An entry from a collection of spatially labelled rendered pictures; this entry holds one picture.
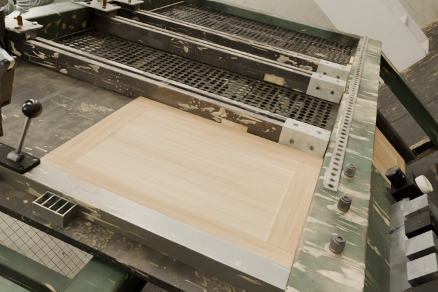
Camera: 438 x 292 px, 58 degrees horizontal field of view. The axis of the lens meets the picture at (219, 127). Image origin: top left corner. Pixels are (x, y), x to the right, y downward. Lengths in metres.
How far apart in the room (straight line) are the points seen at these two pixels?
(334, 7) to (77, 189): 4.32
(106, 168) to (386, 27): 4.23
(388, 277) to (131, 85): 0.84
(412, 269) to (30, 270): 0.66
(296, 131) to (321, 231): 0.35
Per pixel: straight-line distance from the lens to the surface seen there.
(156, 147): 0.97
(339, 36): 2.39
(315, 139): 1.06
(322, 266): 0.73
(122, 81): 1.23
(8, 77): 0.72
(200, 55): 1.59
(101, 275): 0.75
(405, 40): 4.86
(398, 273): 0.84
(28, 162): 0.87
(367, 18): 4.83
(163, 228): 0.73
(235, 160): 0.98
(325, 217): 0.83
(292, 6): 6.45
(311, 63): 1.67
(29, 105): 0.85
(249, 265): 0.70
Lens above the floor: 1.22
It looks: 4 degrees down
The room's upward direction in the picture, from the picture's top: 41 degrees counter-clockwise
